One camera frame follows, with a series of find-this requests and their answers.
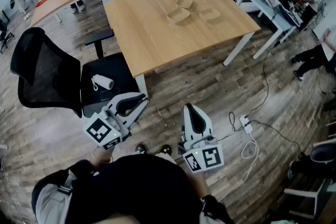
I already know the white cable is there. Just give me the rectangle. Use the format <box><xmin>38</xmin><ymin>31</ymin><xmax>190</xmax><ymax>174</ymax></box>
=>
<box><xmin>217</xmin><ymin>130</ymin><xmax>260</xmax><ymax>203</ymax></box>

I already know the black bag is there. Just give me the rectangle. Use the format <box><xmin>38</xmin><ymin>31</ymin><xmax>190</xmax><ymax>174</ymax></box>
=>
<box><xmin>288</xmin><ymin>153</ymin><xmax>316</xmax><ymax>179</ymax></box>

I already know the person's left forearm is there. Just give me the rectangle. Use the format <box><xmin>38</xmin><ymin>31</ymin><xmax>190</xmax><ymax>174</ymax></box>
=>
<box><xmin>91</xmin><ymin>147</ymin><xmax>115</xmax><ymax>166</ymax></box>

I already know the person's left shoe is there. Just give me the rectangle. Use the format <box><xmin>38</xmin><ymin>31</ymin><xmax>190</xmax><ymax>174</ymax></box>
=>
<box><xmin>134</xmin><ymin>143</ymin><xmax>147</xmax><ymax>155</ymax></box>

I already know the person's right forearm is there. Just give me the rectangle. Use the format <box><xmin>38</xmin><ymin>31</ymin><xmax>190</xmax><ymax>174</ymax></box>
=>
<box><xmin>186</xmin><ymin>170</ymin><xmax>212</xmax><ymax>201</ymax></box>

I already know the black and white chair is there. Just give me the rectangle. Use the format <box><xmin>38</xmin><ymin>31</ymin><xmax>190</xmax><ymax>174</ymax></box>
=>
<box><xmin>283</xmin><ymin>137</ymin><xmax>336</xmax><ymax>220</ymax></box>

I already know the gold bracelet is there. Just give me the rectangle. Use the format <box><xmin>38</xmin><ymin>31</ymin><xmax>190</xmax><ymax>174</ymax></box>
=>
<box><xmin>91</xmin><ymin>148</ymin><xmax>114</xmax><ymax>165</ymax></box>

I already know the person's shoe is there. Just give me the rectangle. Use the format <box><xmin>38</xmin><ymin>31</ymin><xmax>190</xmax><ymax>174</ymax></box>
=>
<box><xmin>134</xmin><ymin>143</ymin><xmax>147</xmax><ymax>155</ymax></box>
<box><xmin>159</xmin><ymin>144</ymin><xmax>173</xmax><ymax>156</ymax></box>

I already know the person's face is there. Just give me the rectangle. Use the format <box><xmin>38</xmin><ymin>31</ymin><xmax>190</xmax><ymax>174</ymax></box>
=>
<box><xmin>98</xmin><ymin>214</ymin><xmax>149</xmax><ymax>224</ymax></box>

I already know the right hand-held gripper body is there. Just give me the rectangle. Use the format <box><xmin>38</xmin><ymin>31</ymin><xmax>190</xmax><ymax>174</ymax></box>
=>
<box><xmin>177</xmin><ymin>134</ymin><xmax>225</xmax><ymax>174</ymax></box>

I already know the white power strip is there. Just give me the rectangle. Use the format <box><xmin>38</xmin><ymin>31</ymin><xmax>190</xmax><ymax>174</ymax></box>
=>
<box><xmin>238</xmin><ymin>114</ymin><xmax>254</xmax><ymax>135</ymax></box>

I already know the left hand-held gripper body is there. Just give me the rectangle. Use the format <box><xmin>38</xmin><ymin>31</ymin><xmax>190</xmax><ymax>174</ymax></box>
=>
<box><xmin>83</xmin><ymin>102</ymin><xmax>132</xmax><ymax>151</ymax></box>

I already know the person's black shirt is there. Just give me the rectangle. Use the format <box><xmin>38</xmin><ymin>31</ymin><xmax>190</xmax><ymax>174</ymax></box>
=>
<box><xmin>30</xmin><ymin>153</ymin><xmax>235</xmax><ymax>224</ymax></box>

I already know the white and blue desk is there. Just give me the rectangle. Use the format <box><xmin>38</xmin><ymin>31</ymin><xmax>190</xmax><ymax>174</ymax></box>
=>
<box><xmin>235</xmin><ymin>0</ymin><xmax>304</xmax><ymax>60</ymax></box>

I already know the person's right shoe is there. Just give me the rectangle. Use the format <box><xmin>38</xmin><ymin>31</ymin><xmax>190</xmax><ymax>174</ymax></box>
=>
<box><xmin>159</xmin><ymin>144</ymin><xmax>173</xmax><ymax>156</ymax></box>

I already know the black office chair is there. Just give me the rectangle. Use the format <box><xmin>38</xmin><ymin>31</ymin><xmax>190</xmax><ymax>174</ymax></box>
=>
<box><xmin>0</xmin><ymin>18</ymin><xmax>15</xmax><ymax>55</ymax></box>
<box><xmin>9</xmin><ymin>26</ymin><xmax>141</xmax><ymax>119</ymax></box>

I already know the tan rectangular tray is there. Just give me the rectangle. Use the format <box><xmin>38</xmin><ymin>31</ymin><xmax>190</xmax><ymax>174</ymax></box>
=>
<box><xmin>166</xmin><ymin>7</ymin><xmax>191</xmax><ymax>26</ymax></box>
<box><xmin>175</xmin><ymin>0</ymin><xmax>194</xmax><ymax>9</ymax></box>
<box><xmin>198</xmin><ymin>7</ymin><xmax>222</xmax><ymax>24</ymax></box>

